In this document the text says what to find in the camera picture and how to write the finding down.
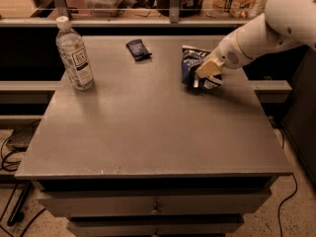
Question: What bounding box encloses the clear plastic water bottle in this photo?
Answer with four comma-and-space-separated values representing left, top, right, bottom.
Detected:
56, 16, 94, 90

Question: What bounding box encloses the grey drawer cabinet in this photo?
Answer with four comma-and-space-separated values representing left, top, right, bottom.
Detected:
14, 35, 294, 237

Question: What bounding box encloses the black cable right floor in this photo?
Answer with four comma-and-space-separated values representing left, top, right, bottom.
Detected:
276, 173, 298, 237

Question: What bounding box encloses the black metal stand leg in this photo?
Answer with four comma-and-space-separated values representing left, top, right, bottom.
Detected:
7, 182, 32, 227

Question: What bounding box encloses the small dark blue snack packet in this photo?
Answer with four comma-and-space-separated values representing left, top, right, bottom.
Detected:
126, 39, 152, 61

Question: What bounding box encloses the grey drawer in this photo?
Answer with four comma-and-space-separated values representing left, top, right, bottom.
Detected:
67, 215, 244, 237
38, 189, 272, 217

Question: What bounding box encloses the black cables left floor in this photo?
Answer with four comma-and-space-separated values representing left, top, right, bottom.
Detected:
0, 120, 47, 237

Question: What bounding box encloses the blue chip bag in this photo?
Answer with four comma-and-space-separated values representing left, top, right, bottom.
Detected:
182, 45, 210, 89

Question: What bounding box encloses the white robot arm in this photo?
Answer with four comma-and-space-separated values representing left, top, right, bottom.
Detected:
193, 0, 316, 89

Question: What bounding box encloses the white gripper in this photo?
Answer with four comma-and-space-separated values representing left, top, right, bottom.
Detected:
193, 31, 252, 90

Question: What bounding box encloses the lower grey drawer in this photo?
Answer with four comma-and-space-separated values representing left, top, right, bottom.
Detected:
67, 215, 244, 237

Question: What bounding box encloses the upper grey drawer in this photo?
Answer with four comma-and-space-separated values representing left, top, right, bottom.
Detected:
38, 189, 272, 217

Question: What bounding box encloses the metal shelf rail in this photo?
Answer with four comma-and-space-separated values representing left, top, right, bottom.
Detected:
0, 0, 252, 29

